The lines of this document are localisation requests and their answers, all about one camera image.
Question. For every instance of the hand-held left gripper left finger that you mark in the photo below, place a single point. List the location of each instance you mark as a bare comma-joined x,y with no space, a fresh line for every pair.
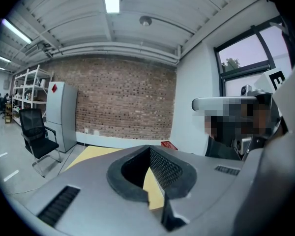
88,205

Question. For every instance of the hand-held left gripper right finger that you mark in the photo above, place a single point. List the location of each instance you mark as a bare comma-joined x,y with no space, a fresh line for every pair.
211,188

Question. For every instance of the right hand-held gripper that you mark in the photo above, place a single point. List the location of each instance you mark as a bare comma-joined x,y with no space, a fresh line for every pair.
268,82

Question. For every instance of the square wooden table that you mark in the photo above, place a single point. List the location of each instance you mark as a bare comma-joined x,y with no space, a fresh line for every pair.
96,154

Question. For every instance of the red box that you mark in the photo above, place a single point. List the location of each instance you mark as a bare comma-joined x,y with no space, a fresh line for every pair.
169,145

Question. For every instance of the black framed window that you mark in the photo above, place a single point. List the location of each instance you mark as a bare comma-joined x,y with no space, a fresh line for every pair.
243,50

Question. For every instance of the black mesh visitor chair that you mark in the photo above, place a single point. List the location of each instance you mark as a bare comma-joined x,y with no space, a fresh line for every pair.
41,146

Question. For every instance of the grey refrigerator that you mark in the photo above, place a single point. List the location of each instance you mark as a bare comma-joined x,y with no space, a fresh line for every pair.
61,117

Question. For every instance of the round ceiling fixture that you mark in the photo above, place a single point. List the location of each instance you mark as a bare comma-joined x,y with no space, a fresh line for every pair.
145,21

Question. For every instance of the white ceiling pipes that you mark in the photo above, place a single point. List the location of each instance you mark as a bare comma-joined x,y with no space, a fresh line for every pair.
113,49

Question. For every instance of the yellow storage cart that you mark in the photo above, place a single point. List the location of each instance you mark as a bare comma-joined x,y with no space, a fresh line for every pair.
8,113

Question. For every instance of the red diamond sticker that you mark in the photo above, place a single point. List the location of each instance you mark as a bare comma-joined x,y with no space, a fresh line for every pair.
54,88

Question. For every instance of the black swivel chair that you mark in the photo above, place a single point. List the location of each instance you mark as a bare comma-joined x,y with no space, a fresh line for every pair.
1,104

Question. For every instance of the white shelf rack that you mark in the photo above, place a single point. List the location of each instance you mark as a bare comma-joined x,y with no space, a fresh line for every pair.
26,87

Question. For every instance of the white wall plate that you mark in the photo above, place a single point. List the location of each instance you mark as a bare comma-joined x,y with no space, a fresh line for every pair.
96,132

